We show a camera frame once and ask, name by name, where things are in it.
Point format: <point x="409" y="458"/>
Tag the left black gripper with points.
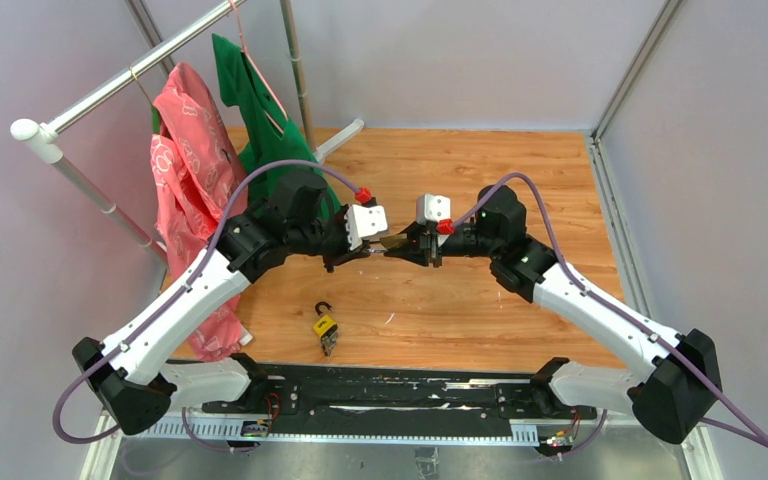
<point x="345" y="253"/>

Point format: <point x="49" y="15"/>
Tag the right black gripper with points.
<point x="429" y="252"/>

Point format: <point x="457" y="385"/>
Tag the brass padlock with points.
<point x="387" y="243"/>

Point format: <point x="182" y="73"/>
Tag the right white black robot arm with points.
<point x="666" y="378"/>

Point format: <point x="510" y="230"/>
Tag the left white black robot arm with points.
<point x="130" y="371"/>

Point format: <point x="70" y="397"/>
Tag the yellow black padlock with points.
<point x="326" y="327"/>

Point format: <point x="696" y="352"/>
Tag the green garment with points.
<point x="272" y="135"/>

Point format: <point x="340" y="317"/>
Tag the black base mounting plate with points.
<point x="334" y="400"/>

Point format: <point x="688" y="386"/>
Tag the pink patterned garment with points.
<point x="194" y="165"/>

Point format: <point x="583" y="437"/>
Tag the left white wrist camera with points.
<point x="365" y="223"/>

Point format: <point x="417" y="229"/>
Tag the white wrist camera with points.
<point x="431" y="208"/>
<point x="365" y="223"/>

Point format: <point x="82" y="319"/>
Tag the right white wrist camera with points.
<point x="431" y="208"/>

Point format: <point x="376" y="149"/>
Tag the aluminium frame rail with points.
<point x="617" y="228"/>

